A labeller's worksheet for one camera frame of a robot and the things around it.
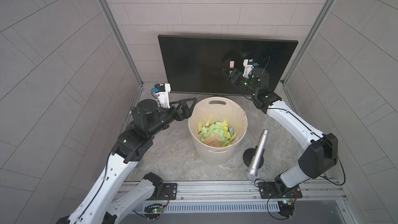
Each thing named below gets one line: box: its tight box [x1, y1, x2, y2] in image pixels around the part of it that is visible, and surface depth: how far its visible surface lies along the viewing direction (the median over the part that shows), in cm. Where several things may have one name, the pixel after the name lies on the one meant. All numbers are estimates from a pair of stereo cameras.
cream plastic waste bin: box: [188, 96, 249, 166], surface depth 76 cm
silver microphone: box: [245, 129, 269, 182], surface depth 68 cm
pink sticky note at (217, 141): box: [215, 134, 222, 148], surface depth 80 cm
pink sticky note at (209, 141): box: [204, 137, 217, 146], surface depth 80 cm
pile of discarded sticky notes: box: [197, 118, 238, 148], surface depth 82 cm
